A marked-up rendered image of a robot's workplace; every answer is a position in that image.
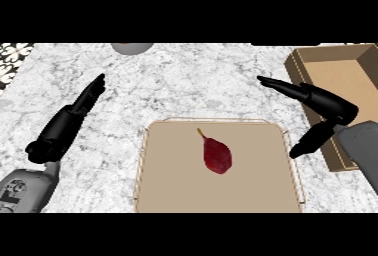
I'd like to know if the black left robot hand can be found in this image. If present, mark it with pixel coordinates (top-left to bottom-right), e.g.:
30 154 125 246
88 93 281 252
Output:
23 73 107 165

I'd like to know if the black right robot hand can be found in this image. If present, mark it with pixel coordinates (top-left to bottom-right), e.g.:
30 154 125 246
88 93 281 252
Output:
255 75 360 160

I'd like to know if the brown cardboard box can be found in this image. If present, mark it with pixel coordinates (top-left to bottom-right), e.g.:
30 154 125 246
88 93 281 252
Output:
283 43 378 173

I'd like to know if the beige tray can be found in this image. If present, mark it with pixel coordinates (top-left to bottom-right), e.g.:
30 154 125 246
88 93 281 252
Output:
132 117 306 214

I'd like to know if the black and white patterned tile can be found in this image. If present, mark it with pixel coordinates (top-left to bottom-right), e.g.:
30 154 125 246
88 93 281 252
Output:
0 42 35 90

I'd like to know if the grey round object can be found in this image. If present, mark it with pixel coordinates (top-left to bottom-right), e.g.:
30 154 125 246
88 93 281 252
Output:
109 42 154 56

